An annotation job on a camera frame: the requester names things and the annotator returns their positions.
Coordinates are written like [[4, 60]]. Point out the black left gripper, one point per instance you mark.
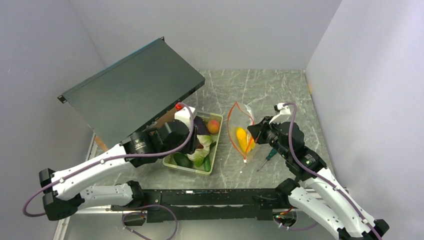
[[194, 144]]

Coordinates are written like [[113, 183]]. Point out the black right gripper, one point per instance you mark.
[[256, 130]]

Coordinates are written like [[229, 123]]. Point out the yellow corn cob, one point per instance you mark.
[[241, 136]]

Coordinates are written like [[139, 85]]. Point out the clear zip bag orange zipper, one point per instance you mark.
[[241, 116]]

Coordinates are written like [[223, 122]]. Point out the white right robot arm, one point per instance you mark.
[[315, 190]]

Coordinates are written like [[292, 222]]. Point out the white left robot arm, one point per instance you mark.
[[67, 191]]

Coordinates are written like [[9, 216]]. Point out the dark green avocado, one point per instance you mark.
[[182, 160]]

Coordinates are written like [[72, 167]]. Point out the light green plastic tray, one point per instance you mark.
[[169, 162]]

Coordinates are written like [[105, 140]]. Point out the dark purple eggplant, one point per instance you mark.
[[201, 126]]

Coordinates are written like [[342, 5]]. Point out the white cauliflower with leaves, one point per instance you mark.
[[199, 155]]

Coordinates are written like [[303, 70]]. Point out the orange red peach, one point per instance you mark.
[[213, 126]]

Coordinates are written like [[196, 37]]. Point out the green cucumber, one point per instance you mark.
[[207, 166]]

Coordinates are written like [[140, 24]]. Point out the dark grey rack server chassis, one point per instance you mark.
[[134, 92]]

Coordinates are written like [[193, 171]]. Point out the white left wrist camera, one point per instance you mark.
[[182, 114]]

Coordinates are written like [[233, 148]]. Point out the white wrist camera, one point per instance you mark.
[[182, 114], [282, 113]]

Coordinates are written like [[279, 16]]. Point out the green handled screwdriver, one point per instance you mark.
[[272, 153]]

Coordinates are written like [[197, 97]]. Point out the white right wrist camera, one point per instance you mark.
[[282, 113]]

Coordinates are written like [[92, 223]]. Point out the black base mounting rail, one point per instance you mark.
[[213, 204]]

